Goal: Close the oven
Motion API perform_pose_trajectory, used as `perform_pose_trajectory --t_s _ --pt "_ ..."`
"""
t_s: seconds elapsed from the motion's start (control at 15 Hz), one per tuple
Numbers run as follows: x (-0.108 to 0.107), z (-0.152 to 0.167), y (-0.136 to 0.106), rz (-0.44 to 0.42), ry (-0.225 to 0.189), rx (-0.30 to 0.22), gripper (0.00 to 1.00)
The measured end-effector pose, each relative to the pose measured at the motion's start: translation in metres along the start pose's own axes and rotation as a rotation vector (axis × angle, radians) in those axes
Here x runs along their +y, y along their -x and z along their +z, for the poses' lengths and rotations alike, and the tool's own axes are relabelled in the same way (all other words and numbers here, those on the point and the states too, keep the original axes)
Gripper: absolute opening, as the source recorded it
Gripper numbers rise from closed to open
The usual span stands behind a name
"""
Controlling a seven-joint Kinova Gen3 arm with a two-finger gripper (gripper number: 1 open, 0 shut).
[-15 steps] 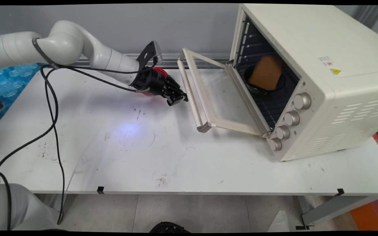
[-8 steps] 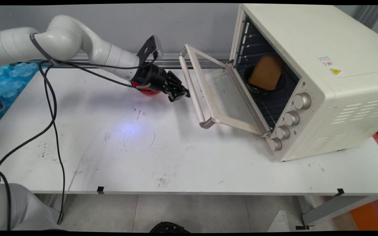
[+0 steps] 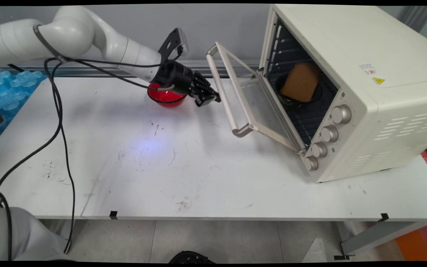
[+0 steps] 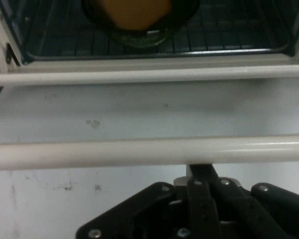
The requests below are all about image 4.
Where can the orange-brown bread slice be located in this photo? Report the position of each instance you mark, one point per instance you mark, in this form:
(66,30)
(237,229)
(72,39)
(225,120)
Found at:
(137,12)

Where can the cream glass oven door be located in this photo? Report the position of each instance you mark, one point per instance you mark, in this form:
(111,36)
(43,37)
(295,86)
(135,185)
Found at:
(89,152)

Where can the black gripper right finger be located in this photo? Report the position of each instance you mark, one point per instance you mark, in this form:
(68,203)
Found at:
(264,214)

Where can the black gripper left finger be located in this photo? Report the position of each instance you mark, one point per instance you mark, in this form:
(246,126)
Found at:
(139,211)

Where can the black bowl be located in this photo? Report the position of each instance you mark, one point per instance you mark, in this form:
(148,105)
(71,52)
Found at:
(183,15)

